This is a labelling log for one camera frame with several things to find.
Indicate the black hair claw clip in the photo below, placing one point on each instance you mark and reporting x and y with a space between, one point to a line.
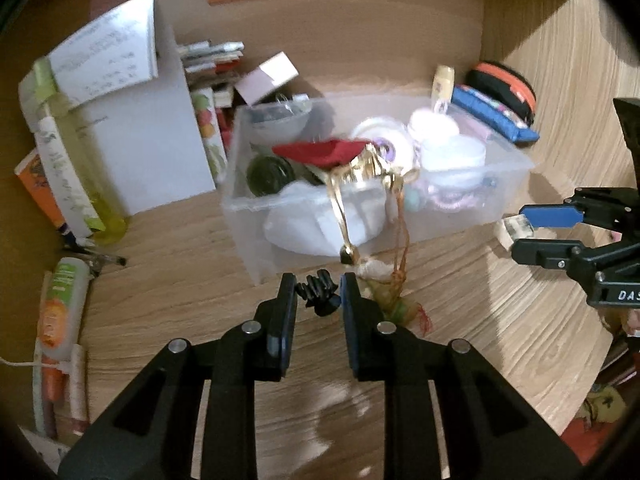
320 293

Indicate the white drawstring pouch gold text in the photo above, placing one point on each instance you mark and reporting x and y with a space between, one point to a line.
302 219

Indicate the orange fruit tube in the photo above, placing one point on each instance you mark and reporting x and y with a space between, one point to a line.
64 304

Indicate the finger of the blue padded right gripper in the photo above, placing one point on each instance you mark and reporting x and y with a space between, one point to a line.
552 216

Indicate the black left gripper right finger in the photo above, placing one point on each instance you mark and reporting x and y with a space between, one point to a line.
448 412

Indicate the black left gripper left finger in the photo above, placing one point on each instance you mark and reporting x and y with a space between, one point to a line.
192 395

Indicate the tall yellow green spray bottle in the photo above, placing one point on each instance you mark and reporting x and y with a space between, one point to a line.
77 189

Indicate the cream lotion bottle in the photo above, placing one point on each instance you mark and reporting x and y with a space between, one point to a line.
442 88

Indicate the white jar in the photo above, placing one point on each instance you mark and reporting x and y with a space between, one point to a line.
442 145

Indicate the orange booklet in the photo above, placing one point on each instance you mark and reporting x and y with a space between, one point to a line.
31 173

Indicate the round pink white case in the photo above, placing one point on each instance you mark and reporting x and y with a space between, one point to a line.
390 137

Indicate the green pump bottle white label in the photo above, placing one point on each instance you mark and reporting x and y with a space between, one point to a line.
267 175

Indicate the black orange zip case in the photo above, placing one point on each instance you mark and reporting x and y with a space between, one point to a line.
505 85

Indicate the small bowl of trinkets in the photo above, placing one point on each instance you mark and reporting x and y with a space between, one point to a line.
280 122

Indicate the stack of books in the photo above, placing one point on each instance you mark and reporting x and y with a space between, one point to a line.
213 67

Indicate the small pink white box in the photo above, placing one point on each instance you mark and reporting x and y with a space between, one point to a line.
266 78

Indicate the red velvet pouch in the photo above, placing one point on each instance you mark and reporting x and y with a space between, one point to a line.
324 155

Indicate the white folder with papers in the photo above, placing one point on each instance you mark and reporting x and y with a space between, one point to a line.
124 81

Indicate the clear plastic storage bin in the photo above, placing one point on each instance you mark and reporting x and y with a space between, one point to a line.
334 117

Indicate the blue patchwork pencil case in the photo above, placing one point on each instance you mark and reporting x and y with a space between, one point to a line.
494 114

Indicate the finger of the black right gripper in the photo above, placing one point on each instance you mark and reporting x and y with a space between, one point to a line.
560 254

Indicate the right hand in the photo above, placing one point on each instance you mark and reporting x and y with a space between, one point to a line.
622 320

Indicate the fruit pattern book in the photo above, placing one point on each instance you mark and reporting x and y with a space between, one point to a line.
206 117

